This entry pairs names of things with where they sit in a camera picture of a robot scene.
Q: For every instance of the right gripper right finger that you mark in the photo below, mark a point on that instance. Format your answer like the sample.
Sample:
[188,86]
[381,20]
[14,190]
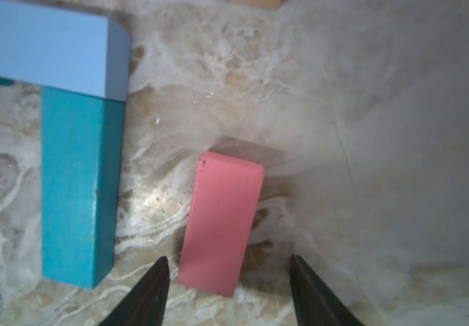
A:
[314,302]

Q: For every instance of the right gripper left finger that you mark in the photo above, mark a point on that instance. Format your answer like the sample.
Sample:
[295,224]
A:
[145,303]

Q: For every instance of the pink block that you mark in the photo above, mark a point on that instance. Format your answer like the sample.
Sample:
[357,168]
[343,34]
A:
[224,202]

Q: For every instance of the teal long block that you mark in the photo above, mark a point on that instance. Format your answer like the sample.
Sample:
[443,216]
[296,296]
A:
[82,139]

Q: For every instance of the light blue block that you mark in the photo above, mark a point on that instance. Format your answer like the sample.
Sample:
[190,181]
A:
[65,49]

